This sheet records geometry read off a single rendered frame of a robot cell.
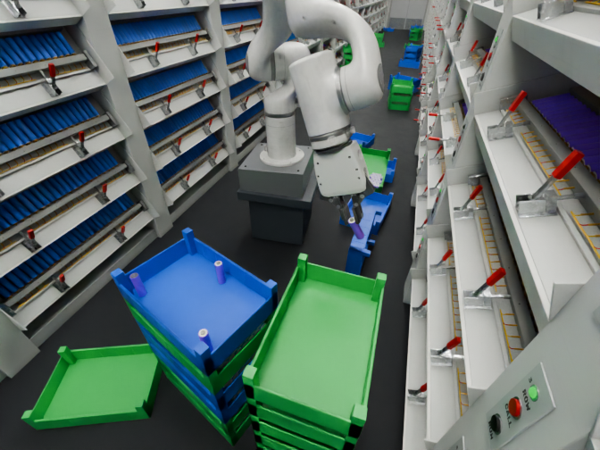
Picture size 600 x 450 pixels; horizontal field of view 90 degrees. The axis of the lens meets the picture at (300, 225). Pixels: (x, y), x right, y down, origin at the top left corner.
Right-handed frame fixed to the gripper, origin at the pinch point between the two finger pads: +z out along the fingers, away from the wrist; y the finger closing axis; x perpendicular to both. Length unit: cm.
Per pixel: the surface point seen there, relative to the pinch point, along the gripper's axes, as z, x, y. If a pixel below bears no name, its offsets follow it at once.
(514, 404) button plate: 5.7, 34.7, -24.6
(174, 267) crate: 2.6, 15.2, 43.5
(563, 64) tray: -19.7, 4.1, -34.3
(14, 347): 15, 38, 101
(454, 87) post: -7, -100, -21
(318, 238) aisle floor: 39, -58, 42
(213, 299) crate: 8.8, 19.4, 29.9
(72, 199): -18, 4, 93
